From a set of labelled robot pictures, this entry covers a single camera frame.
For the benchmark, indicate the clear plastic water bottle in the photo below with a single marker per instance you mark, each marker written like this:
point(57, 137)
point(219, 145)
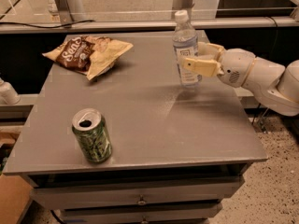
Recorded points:
point(185, 41)

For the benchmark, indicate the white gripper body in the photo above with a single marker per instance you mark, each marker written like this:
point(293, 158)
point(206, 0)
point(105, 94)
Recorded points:
point(237, 66)

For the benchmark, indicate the lower drawer knob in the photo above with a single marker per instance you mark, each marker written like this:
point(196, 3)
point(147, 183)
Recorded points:
point(144, 221)

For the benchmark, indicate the white pipe at left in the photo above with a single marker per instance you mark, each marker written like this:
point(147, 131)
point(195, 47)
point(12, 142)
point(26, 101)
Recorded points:
point(8, 93)

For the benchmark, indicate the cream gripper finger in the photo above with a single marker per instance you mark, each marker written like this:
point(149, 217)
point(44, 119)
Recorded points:
point(213, 50)
point(203, 67)

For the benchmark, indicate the green soda can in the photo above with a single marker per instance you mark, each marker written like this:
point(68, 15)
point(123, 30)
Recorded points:
point(89, 127)

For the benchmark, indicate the grey drawer cabinet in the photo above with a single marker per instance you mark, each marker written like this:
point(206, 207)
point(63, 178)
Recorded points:
point(183, 150)

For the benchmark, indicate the brown cardboard box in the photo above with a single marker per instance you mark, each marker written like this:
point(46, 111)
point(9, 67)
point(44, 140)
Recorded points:
point(14, 199)

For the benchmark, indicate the upper drawer knob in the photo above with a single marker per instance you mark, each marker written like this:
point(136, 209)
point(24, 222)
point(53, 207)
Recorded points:
point(141, 201)

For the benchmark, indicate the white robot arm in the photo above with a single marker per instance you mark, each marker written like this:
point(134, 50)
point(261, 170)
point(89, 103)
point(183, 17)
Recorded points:
point(272, 84)

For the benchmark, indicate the brown and cream chip bag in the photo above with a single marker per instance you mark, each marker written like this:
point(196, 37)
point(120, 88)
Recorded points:
point(89, 55)

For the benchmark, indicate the left metal bracket post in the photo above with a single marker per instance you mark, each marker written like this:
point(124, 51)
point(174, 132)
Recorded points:
point(63, 11)

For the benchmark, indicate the drawer knob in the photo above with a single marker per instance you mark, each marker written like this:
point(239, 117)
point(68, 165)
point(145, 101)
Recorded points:
point(141, 201)
point(144, 221)

